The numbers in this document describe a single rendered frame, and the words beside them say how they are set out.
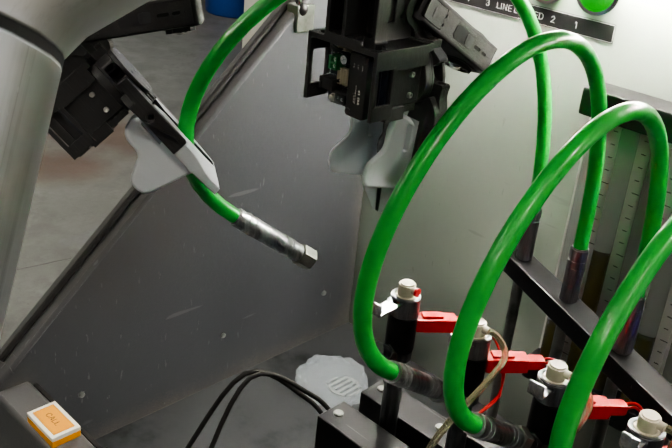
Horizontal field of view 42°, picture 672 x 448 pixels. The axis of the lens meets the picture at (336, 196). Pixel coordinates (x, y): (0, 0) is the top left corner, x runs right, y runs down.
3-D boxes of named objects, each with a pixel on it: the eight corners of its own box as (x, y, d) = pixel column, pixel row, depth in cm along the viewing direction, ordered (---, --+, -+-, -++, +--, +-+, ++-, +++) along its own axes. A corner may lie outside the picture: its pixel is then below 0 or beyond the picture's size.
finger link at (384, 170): (339, 224, 69) (351, 114, 65) (388, 206, 73) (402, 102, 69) (367, 238, 67) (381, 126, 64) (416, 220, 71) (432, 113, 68)
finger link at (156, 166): (176, 227, 75) (101, 147, 73) (228, 181, 75) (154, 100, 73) (173, 233, 72) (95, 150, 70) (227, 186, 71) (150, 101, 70)
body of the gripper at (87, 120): (90, 152, 77) (-11, 48, 74) (162, 88, 77) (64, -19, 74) (80, 167, 70) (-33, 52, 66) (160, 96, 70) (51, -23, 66)
